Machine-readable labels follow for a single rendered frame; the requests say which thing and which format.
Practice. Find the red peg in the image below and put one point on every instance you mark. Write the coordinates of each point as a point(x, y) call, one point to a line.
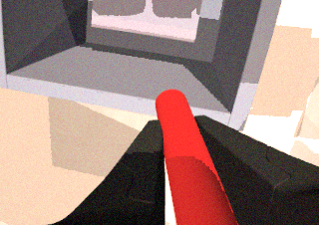
point(197, 196)

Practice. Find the grey open box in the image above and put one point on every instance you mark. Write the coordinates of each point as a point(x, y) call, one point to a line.
point(50, 48)

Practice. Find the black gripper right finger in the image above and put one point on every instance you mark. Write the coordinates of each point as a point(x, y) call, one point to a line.
point(264, 185)

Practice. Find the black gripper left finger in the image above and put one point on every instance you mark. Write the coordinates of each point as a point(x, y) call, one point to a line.
point(133, 192)

